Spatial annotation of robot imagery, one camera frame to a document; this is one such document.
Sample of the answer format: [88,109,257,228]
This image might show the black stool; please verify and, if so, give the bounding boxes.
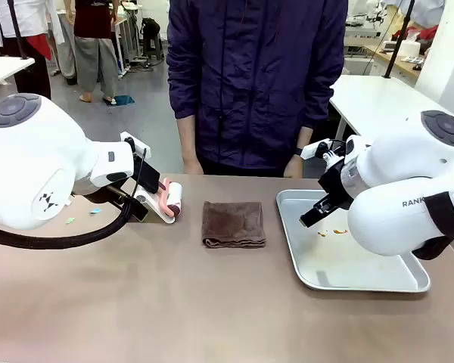
[140,17,166,62]

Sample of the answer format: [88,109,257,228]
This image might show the wooden workbench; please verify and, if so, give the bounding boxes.
[362,44,425,88]

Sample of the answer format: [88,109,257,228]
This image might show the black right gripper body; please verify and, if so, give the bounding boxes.
[317,160,355,213]

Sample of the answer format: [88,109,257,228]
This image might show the brown cloth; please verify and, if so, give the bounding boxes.
[201,200,268,250]

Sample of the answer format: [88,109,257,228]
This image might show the grey metal table frame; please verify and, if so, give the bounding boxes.
[113,13,141,76]

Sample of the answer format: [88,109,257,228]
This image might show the person in navy jacket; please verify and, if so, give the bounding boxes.
[166,0,349,169]

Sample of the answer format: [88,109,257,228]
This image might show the white folded stand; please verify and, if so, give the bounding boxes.
[132,188,177,225]

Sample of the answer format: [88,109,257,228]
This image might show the black pole on small table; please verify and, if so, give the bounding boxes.
[7,0,32,61]

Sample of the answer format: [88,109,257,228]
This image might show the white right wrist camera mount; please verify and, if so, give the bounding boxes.
[300,138,350,164]

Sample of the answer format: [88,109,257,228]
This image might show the person's left forearm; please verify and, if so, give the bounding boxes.
[295,126,313,151]

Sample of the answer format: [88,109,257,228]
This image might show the person in light grey trousers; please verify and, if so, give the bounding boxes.
[52,9,79,87]

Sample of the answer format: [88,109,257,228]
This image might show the person's right forearm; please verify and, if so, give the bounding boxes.
[176,114,202,163]

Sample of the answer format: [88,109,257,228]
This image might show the person's right hand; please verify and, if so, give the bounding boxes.
[182,157,206,175]

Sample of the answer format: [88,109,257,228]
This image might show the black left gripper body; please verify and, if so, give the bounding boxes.
[135,160,162,192]

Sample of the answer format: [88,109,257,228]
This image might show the large white table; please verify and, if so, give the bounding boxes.
[328,74,454,142]

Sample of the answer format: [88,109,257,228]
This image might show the small white table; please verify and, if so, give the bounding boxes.
[0,56,36,92]

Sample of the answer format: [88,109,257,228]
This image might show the pink lint roller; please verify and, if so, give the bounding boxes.
[155,177,185,219]

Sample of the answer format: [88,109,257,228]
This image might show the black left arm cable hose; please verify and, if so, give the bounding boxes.
[0,198,145,250]

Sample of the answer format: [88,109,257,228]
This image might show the silver metal tray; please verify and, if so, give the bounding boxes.
[275,188,431,293]

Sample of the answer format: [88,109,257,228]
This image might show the person in grey wide trousers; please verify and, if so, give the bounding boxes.
[73,0,119,105]

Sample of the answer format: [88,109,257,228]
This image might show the black pole on large table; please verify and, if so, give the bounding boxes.
[383,0,418,80]

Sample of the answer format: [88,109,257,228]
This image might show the person in white coat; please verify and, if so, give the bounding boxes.
[0,0,54,101]

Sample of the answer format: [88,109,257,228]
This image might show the person's left hand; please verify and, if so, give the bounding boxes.
[283,154,305,179]

